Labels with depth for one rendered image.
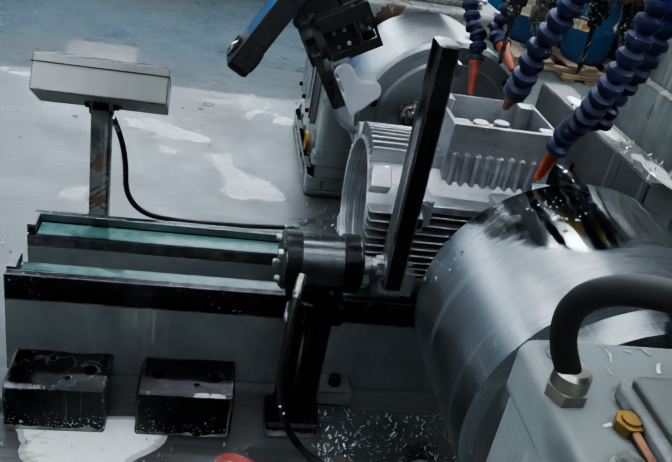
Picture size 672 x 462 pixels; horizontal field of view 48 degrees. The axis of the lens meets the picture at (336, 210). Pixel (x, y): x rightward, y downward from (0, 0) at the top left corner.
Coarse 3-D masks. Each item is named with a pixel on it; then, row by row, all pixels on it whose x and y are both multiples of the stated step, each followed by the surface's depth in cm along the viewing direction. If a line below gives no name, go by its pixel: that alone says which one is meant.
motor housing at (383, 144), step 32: (384, 128) 85; (352, 160) 93; (384, 160) 82; (352, 192) 96; (448, 192) 82; (480, 192) 83; (512, 192) 83; (352, 224) 95; (384, 224) 80; (448, 224) 81; (416, 256) 81; (416, 288) 89
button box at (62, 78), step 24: (48, 72) 95; (72, 72) 96; (96, 72) 96; (120, 72) 97; (144, 72) 97; (168, 72) 98; (48, 96) 98; (72, 96) 97; (96, 96) 96; (120, 96) 96; (144, 96) 97; (168, 96) 99
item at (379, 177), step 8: (360, 128) 90; (376, 168) 79; (384, 168) 79; (368, 176) 81; (376, 176) 79; (384, 176) 79; (368, 184) 80; (376, 184) 79; (384, 184) 79; (536, 184) 82; (544, 184) 82; (376, 192) 80; (384, 192) 80; (368, 280) 84
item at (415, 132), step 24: (432, 48) 67; (456, 48) 65; (432, 72) 66; (456, 72) 66; (432, 96) 67; (432, 120) 68; (408, 144) 71; (432, 144) 69; (408, 168) 71; (408, 192) 71; (408, 216) 72; (408, 240) 73; (384, 264) 75; (384, 288) 76
